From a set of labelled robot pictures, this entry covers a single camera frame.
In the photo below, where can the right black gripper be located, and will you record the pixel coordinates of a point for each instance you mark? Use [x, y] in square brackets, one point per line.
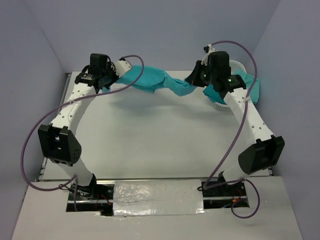
[193, 79]

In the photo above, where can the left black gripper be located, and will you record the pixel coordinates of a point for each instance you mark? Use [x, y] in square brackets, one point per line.
[111, 68]

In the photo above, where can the turquoise t shirt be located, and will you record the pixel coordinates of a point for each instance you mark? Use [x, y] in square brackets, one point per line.
[153, 79]

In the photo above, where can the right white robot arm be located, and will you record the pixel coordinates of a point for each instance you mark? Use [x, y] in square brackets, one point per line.
[262, 148]

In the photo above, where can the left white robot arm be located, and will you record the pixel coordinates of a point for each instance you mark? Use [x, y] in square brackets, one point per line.
[58, 139]

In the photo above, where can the dark teal t shirt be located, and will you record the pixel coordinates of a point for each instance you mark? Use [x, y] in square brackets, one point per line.
[213, 95]

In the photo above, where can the white plastic laundry basket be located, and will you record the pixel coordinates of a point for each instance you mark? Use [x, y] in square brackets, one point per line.
[228, 85]

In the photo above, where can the light green t shirt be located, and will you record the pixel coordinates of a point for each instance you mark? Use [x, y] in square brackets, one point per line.
[249, 80]

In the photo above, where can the silver tape patch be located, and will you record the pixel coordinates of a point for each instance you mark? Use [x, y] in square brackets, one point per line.
[157, 198]

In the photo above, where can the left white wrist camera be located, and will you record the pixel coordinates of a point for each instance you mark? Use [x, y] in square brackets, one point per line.
[122, 66]

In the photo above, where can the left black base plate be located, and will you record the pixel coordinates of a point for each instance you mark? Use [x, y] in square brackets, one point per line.
[101, 201]

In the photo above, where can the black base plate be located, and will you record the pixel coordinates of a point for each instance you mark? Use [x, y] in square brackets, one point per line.
[224, 196]
[101, 201]

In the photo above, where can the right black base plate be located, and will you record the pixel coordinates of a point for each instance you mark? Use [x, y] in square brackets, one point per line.
[224, 196]

